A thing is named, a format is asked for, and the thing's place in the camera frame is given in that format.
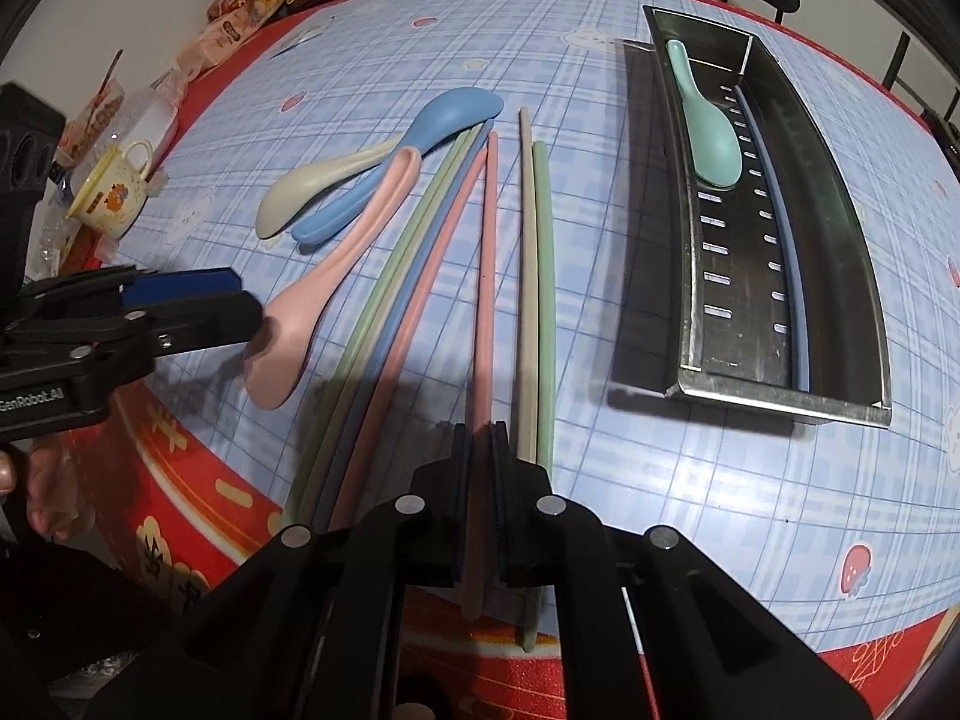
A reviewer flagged pink chopstick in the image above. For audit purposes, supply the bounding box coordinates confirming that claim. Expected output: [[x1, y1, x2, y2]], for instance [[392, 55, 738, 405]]
[[460, 130, 498, 621], [327, 145, 491, 533]]

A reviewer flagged pink plastic spoon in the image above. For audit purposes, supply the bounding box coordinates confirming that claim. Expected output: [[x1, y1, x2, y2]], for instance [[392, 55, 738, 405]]
[[244, 146, 421, 410]]

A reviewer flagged green chopstick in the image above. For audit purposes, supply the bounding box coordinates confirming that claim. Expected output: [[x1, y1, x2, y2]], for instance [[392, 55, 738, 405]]
[[520, 140, 559, 653], [280, 122, 482, 530]]

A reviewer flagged beige plastic spoon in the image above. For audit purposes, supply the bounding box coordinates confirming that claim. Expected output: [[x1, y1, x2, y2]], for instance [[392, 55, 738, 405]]
[[254, 137, 400, 241]]

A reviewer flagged blue chopstick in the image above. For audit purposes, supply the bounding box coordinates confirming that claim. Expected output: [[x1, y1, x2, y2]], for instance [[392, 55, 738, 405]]
[[299, 121, 493, 533], [734, 85, 812, 392]]

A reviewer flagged blue plastic spoon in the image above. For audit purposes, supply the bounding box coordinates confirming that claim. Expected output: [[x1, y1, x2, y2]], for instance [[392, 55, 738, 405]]
[[289, 86, 506, 247]]

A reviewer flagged yellow floral mug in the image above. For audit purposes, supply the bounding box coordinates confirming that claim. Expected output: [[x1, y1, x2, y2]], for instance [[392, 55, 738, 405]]
[[67, 140, 153, 241]]

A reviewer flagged plaid blue tablecloth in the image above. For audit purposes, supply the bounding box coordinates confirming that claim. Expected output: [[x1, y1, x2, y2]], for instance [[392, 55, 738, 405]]
[[119, 0, 958, 650]]

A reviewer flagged stainless steel utensil tray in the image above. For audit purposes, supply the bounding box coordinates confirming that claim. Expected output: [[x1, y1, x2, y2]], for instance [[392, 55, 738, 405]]
[[623, 7, 892, 427]]

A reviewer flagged blue chopstick in tray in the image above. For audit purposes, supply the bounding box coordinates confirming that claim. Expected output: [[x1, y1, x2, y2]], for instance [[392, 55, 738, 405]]
[[734, 85, 812, 392]]

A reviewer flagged mint green plastic spoon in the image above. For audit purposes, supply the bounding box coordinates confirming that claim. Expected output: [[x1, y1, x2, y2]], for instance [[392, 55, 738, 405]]
[[665, 39, 742, 190]]

